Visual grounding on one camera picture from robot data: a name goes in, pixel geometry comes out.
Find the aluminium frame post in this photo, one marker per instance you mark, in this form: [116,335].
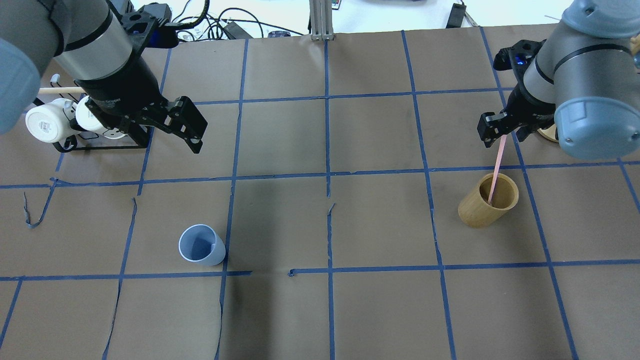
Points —
[321,20]

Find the white mug lower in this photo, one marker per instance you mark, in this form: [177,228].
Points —
[52,122]

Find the pink chopstick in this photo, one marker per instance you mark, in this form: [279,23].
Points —
[497,166]

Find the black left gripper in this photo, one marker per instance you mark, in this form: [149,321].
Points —
[121,96]

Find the wooden mug tree stand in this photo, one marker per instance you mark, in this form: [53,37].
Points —
[550,133]

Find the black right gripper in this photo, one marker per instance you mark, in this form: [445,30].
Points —
[523,108]

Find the bamboo cylinder holder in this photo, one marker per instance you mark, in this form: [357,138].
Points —
[475,212]

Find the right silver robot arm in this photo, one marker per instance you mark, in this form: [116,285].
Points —
[582,79]

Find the light blue plastic cup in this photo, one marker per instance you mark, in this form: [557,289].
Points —
[200,244]

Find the black wire cup rack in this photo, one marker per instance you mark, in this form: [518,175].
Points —
[92,136]

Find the black power brick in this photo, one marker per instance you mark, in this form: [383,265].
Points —
[457,16]

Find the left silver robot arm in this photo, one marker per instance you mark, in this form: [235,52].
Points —
[101,49]

